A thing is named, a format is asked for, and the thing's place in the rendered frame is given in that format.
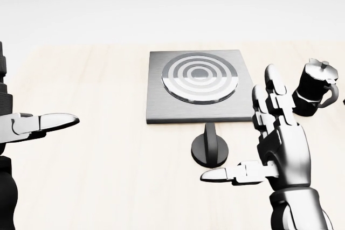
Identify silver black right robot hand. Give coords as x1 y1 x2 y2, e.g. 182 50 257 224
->
200 64 313 192

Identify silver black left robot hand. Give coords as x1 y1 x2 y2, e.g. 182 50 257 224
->
0 40 80 157

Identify round black stove knob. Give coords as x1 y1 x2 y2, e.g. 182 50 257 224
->
190 122 230 167

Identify flat dark stove plate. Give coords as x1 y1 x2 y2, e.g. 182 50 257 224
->
146 50 256 126

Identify black and silver moka pot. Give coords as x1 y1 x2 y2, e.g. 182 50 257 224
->
292 58 340 118

